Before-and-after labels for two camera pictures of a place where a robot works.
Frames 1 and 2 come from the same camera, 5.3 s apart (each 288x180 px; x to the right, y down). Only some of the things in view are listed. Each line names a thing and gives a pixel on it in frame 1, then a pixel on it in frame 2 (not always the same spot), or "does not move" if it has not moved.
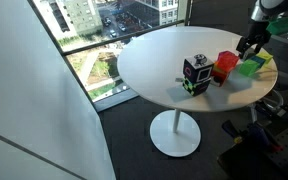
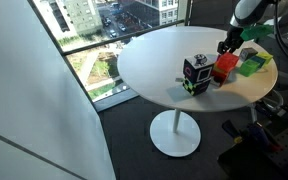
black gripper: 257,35 -> 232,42
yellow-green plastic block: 266,56 does not move
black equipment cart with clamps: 271,148 does not move
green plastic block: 249,67 does not move
